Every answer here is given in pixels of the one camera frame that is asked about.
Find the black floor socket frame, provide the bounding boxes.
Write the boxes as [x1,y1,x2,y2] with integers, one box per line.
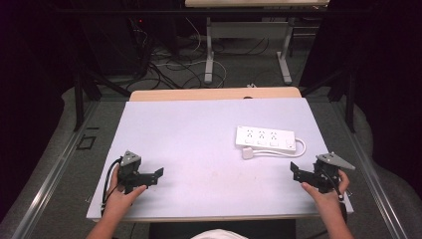
[76,133,98,151]

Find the tangle of black floor cables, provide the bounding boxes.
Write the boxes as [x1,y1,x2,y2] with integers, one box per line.
[125,18,207,92]

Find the white-framed desk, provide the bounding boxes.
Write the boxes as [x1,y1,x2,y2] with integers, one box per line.
[184,0,331,86]

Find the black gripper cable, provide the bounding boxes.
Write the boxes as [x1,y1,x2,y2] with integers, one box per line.
[319,168,350,224]
[100,156,124,217]

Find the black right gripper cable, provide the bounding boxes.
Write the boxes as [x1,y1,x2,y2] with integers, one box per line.
[319,168,350,224]

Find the white power strip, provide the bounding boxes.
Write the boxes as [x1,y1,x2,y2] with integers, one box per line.
[235,124,298,154]

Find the dark curtain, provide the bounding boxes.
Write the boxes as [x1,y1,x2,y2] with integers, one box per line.
[299,0,422,200]
[0,0,79,222]

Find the person's left hand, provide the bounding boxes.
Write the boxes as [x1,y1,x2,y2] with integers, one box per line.
[105,163,148,217]

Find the black equipment cabinet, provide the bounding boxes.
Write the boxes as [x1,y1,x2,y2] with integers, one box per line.
[79,13,151,77]

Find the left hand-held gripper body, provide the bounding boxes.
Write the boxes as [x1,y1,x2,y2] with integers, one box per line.
[117,149,147,195]

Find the black metal stand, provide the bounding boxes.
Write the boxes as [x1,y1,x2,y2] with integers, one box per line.
[300,65,358,134]
[71,64,132,132]

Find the white floor cable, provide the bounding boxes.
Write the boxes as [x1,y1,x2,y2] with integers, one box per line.
[155,16,229,90]

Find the white table cover sheet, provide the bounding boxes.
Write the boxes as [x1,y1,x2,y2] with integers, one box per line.
[86,97,354,222]

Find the wooden table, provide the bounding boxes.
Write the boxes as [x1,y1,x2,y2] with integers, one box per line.
[91,86,354,223]

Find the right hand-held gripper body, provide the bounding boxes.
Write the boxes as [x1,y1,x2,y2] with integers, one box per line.
[313,151,356,194]

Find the person's white shirt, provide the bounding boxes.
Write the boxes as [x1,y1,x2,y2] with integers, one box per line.
[190,228,250,239]

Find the person's right hand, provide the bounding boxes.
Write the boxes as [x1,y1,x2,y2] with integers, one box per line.
[300,168,351,207]

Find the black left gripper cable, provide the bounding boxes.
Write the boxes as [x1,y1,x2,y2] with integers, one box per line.
[100,156,124,217]

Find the white power strip cable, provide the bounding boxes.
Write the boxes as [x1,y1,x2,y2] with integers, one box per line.
[251,136,308,159]

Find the aluminium floor rail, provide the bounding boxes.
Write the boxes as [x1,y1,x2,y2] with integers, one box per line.
[331,99,410,239]
[10,99,101,239]

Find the black horizontal bar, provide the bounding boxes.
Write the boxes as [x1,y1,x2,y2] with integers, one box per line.
[55,7,332,16]

